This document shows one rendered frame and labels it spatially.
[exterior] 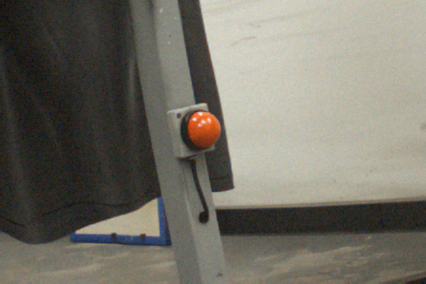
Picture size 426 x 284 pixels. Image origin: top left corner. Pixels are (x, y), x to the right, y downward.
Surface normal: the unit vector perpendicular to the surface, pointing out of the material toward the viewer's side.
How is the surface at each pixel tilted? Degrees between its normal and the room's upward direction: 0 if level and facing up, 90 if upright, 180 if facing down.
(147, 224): 78
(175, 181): 90
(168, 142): 90
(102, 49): 90
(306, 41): 90
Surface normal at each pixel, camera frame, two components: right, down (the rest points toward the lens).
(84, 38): 0.79, -0.04
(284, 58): -0.69, 0.16
